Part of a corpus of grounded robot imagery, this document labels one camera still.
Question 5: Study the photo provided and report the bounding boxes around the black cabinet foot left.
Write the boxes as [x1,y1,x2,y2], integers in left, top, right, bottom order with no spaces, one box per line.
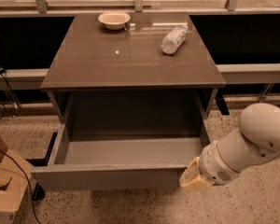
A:
[26,132,58,202]

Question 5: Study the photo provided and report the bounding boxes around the black cable on floor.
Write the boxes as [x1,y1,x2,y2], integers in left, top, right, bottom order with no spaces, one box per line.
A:
[0,141,42,224]

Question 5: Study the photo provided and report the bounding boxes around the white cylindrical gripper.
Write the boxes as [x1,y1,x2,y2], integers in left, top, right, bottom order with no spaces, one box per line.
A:
[179,141,240,191]

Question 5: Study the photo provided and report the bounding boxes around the brown glossy top cabinet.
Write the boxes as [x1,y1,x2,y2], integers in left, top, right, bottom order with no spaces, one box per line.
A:
[41,13,225,134]

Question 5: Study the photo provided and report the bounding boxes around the black cables at wall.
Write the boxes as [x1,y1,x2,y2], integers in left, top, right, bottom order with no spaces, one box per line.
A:
[0,64,22,121]

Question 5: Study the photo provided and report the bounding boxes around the black cabinet foot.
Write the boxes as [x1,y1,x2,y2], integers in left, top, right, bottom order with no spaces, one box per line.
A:
[26,132,58,202]
[215,89,230,116]

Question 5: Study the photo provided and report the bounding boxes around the cream paper bowl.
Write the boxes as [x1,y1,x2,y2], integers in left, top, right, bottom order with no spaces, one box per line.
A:
[98,12,131,31]

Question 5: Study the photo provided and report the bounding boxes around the cardboard box at left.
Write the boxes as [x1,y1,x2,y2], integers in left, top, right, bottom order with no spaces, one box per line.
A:
[0,136,32,224]

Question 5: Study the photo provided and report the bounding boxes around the white plastic bottle lying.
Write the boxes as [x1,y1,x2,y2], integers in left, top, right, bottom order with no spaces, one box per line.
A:
[161,25,188,55]

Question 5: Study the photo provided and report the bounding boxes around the black cabinet foot right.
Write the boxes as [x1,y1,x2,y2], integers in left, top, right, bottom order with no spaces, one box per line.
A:
[215,89,230,116]

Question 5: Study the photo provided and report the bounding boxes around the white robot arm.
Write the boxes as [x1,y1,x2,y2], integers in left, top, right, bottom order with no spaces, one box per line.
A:
[179,103,280,191]

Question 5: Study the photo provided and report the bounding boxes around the grey top drawer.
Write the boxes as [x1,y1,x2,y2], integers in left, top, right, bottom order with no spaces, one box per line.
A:
[30,90,216,192]

